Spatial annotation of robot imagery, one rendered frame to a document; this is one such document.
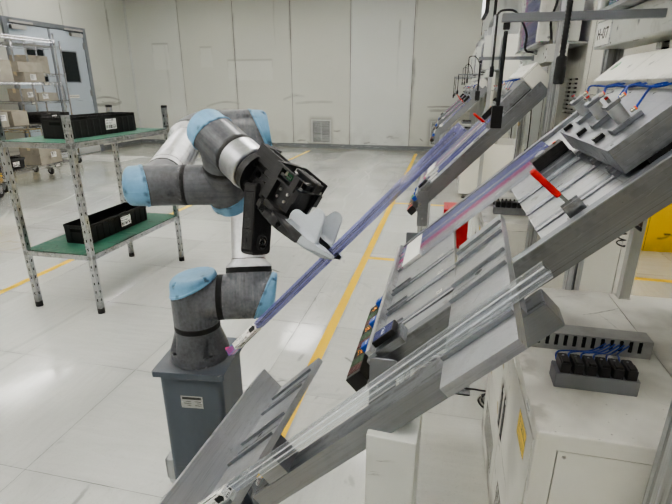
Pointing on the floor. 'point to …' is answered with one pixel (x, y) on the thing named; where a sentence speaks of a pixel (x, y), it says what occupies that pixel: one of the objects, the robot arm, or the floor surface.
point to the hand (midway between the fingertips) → (328, 256)
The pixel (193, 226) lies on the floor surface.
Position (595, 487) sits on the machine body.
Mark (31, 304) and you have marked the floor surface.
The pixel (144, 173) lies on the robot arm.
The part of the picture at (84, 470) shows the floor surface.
